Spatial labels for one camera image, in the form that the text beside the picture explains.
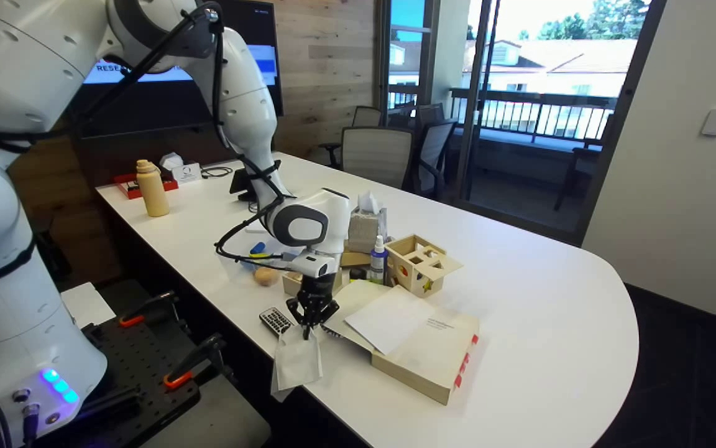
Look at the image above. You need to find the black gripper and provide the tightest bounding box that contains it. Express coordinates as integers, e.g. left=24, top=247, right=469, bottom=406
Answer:
left=286, top=271, right=342, bottom=340

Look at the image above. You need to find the white tissue wipe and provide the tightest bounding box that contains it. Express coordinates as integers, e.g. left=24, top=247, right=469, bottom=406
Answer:
left=267, top=326, right=328, bottom=406

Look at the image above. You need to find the grey black remote control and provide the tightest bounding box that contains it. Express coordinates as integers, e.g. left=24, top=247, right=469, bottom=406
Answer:
left=255, top=305, right=295, bottom=340

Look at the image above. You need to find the orange cylinder block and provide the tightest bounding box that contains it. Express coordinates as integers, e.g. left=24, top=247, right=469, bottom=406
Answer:
left=251, top=264, right=282, bottom=289

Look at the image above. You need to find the gold patterned box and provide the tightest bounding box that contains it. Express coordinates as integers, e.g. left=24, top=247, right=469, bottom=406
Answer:
left=338, top=247, right=373, bottom=273

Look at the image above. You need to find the white paper sheet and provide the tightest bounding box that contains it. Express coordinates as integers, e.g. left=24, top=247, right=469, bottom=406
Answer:
left=342, top=285, right=444, bottom=357

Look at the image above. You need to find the small sanitizer bottle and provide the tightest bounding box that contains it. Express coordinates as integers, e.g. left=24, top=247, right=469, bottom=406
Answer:
left=366, top=232, right=389, bottom=285

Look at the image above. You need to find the clear plastic bin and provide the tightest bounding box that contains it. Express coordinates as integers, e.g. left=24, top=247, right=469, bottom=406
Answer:
left=214, top=229, right=295, bottom=280

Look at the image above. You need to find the wooden shape sorter cube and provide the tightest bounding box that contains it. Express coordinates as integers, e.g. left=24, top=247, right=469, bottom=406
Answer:
left=384, top=232, right=461, bottom=300

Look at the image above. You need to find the dark tablet on stand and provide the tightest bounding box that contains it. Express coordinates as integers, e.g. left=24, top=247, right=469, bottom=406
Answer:
left=225, top=163, right=282, bottom=207

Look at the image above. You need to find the black perforated robot table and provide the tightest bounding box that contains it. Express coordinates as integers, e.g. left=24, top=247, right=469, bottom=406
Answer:
left=81, top=276, right=238, bottom=448

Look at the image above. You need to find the grey office chair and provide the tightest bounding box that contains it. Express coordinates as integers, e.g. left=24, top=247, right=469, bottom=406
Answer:
left=338, top=123, right=414, bottom=188
left=317, top=101, right=384, bottom=169

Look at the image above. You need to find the small white container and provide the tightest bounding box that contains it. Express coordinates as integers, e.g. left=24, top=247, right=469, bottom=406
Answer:
left=156, top=149, right=203, bottom=187

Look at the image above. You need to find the dark mesh office chair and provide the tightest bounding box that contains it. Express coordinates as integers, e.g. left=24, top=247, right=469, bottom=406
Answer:
left=409, top=117, right=456, bottom=201

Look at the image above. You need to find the tan squeeze bottle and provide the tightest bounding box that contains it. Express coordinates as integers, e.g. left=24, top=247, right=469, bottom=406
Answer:
left=131, top=156, right=173, bottom=222

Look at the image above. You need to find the white pad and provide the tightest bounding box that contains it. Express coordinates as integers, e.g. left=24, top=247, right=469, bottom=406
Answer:
left=60, top=278, right=120, bottom=331

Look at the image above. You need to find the flat red tray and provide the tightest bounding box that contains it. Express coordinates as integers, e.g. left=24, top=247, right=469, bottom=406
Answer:
left=111, top=169, right=180, bottom=201

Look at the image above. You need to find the dark balcony railing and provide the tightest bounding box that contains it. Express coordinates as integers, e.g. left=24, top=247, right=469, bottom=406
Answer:
left=448, top=85, right=619, bottom=143

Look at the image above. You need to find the black balcony chair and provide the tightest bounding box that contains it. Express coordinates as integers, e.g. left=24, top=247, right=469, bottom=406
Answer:
left=551, top=133, right=608, bottom=210

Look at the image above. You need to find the orange handled clamp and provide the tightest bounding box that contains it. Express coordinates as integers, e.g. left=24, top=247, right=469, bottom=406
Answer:
left=115, top=289, right=183, bottom=331
left=162, top=331, right=229, bottom=393

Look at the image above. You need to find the wall mounted monitor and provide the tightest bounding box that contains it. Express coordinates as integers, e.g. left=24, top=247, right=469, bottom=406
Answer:
left=41, top=0, right=286, bottom=120

